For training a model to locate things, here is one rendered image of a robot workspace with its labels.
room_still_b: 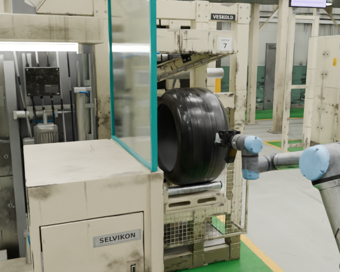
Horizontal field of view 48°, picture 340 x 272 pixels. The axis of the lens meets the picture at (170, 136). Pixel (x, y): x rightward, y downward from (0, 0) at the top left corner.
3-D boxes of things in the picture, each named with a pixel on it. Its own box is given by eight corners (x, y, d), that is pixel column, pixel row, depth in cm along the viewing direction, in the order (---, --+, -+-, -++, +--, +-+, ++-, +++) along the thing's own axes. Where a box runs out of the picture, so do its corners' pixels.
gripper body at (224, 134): (231, 129, 189) (244, 130, 178) (231, 146, 190) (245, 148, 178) (217, 130, 186) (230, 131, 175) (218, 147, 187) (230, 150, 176)
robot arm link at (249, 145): (249, 156, 161) (248, 136, 161) (235, 154, 172) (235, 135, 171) (264, 154, 164) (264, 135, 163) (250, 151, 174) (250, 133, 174)
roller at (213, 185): (162, 189, 209) (163, 197, 208) (164, 186, 206) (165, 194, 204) (218, 182, 222) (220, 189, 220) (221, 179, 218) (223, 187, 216)
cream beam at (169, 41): (143, 54, 220) (143, 27, 217) (131, 54, 243) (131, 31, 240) (235, 54, 242) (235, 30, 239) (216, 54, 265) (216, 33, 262)
